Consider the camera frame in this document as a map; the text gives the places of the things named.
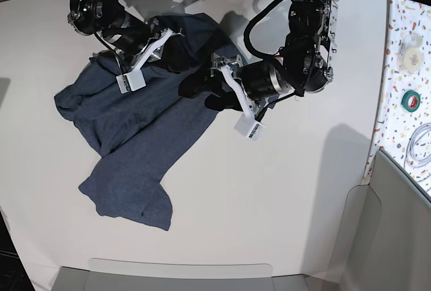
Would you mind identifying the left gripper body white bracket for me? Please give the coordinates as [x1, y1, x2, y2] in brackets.
[210, 53, 267, 122]

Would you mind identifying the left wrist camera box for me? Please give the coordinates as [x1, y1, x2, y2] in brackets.
[234, 115, 266, 141]

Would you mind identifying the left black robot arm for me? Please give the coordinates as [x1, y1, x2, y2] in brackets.
[178, 0, 337, 122]

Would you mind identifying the dark blue t-shirt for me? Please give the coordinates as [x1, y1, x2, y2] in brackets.
[54, 13, 238, 230]

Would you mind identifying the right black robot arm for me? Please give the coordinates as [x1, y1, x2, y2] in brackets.
[67, 0, 190, 75]

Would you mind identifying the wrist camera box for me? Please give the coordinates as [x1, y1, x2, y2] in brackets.
[234, 115, 266, 141]
[116, 69, 146, 94]

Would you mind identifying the clear tape roll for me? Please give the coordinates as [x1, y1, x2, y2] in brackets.
[397, 34, 424, 74]

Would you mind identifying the grey chair at bottom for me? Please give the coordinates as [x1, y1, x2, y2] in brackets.
[52, 258, 308, 290]

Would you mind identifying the coiled white cable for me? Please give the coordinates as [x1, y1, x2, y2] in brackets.
[403, 123, 431, 170]

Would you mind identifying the terrazzo patterned side table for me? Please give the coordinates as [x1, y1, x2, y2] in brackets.
[362, 0, 430, 193]

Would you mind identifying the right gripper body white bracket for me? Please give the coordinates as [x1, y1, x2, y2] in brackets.
[126, 28, 184, 75]

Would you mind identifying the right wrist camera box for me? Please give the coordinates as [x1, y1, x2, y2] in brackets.
[116, 69, 146, 94]

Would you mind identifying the grey chair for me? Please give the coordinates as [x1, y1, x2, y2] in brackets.
[52, 258, 308, 290]
[321, 150, 430, 290]

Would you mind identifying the green tape roll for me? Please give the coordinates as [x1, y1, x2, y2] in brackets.
[401, 90, 421, 112]

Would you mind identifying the grey chair at right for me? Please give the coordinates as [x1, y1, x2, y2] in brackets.
[321, 150, 430, 290]

